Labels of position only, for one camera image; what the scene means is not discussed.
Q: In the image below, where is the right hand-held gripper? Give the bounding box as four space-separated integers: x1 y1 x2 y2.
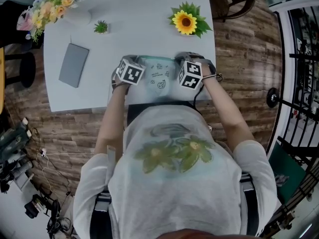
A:
174 51 217 91

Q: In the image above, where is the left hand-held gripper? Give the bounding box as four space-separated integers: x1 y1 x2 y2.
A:
111 55 147 92

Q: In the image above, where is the light printed cloth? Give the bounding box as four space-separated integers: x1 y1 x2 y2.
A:
137 55 182 98

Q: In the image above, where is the person's right forearm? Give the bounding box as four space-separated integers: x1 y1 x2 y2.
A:
200 76 255 144

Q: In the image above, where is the person's left forearm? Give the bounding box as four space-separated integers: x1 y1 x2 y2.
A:
96 85 130 154

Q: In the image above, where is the potted artificial sunflower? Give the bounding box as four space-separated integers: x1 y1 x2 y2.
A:
167 0 213 39

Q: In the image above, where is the small green potted plant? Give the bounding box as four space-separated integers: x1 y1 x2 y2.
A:
93 20 110 34

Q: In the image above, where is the gray notebook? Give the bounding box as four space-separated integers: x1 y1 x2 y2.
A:
58 35 90 89

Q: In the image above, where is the white ceramic vase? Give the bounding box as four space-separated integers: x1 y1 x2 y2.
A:
66 7 92 26

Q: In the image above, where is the black round metal disc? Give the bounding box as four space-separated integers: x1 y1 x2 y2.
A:
266 87 280 108

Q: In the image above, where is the yellow artificial flower bouquet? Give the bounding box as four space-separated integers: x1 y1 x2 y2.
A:
26 0 80 42

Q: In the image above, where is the black round stool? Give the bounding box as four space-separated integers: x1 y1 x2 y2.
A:
4 52 36 88

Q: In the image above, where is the black metal railing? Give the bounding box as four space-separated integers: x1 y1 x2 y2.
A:
266 6 319 209

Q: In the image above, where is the pink bag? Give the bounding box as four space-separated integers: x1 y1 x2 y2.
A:
16 10 33 31

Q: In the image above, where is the person's white shirt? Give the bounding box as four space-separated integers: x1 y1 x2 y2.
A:
72 105 279 239

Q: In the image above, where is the yellow wooden table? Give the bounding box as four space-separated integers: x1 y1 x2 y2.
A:
0 46 5 116

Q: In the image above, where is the green board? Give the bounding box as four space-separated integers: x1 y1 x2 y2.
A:
268 142 307 205

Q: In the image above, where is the black office chair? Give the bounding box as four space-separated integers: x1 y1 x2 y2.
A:
0 0 44 49

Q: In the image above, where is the pile of black equipment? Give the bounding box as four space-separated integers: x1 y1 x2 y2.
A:
23 193 73 236

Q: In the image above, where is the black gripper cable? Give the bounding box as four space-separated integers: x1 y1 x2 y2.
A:
191 72 223 114

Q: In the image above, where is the gray black backpack strap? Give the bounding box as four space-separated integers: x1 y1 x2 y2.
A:
239 173 259 236
91 192 113 239

